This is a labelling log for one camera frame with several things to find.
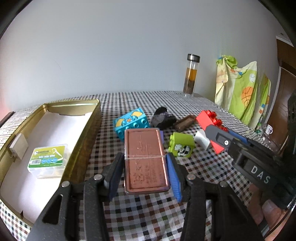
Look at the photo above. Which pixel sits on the black flat bar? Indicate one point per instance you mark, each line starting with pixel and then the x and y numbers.
pixel 5 118

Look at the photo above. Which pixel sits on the copper rectangular tin case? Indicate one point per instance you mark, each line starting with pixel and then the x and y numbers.
pixel 146 169

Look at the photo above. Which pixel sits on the gold metal tray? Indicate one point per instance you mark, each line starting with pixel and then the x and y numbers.
pixel 76 167

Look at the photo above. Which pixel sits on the right hand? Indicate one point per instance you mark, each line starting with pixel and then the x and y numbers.
pixel 268 210

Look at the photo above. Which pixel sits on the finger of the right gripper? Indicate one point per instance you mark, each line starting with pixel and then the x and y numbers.
pixel 219 136
pixel 238 136

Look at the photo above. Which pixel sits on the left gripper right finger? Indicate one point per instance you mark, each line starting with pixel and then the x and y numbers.
pixel 215 206

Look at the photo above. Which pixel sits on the glass tea bottle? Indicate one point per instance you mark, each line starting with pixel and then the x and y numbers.
pixel 191 74

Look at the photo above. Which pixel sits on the small white box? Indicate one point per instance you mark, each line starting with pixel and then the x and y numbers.
pixel 18 146

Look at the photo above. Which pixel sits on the green patterned cloth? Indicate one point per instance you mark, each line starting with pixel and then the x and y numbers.
pixel 240 92

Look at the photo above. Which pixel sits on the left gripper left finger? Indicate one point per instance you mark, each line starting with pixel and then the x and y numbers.
pixel 59 220

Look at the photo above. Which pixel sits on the black grey hair claw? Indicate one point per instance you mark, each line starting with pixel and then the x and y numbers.
pixel 162 119

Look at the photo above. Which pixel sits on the white mug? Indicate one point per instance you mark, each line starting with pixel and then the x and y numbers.
pixel 269 129

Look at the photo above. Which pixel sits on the green dental floss box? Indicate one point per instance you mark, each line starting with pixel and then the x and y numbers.
pixel 48 162

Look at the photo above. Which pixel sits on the white card box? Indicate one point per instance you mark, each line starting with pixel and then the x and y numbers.
pixel 201 139

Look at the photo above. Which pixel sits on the checkered tablecloth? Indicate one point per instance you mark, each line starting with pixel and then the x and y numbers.
pixel 155 216

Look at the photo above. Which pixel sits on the red toy brick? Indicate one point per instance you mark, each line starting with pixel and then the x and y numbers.
pixel 206 118

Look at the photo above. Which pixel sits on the brown wooden comb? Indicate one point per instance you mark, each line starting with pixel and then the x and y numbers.
pixel 184 123

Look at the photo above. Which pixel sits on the purple block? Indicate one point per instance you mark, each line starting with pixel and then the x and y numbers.
pixel 162 136

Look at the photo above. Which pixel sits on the teal toy brick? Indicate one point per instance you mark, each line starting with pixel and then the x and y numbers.
pixel 134 119

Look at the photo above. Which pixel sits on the green toy brick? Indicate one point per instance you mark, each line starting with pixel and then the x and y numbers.
pixel 181 144

